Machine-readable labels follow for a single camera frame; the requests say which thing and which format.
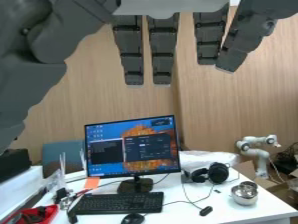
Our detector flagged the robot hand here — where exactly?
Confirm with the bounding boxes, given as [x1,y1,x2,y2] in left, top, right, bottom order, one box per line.
[0,0,298,156]

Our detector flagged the black case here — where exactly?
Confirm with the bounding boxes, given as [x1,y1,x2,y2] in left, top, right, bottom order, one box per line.
[0,148,33,184]

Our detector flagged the black computer monitor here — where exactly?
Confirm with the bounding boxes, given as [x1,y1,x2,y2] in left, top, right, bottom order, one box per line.
[82,114,183,195]

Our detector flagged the orange paper note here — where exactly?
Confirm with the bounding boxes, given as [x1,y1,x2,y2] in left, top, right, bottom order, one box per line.
[82,177,101,190]

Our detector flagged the black keyboard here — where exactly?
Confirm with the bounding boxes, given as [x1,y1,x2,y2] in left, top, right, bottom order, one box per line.
[66,191,166,216]

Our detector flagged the white plastic bag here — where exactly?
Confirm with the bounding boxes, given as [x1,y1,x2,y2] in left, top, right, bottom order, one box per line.
[178,150,243,168]

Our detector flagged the black computer mouse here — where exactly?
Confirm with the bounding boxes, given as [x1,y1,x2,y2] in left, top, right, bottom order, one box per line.
[119,212,147,224]

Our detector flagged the black headphones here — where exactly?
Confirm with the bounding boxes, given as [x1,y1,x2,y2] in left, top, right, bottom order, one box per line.
[189,161,231,185]

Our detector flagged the small white jointed device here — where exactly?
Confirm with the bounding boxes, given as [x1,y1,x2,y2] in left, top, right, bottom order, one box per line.
[234,134,283,180]

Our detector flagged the small black oval device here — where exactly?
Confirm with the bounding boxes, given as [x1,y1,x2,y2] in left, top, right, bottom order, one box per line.
[198,205,214,217]

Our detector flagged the metal bowl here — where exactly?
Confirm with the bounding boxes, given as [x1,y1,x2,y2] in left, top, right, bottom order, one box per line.
[228,181,260,206]

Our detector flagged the white desk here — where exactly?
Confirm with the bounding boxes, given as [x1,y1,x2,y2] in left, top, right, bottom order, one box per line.
[0,164,298,224]

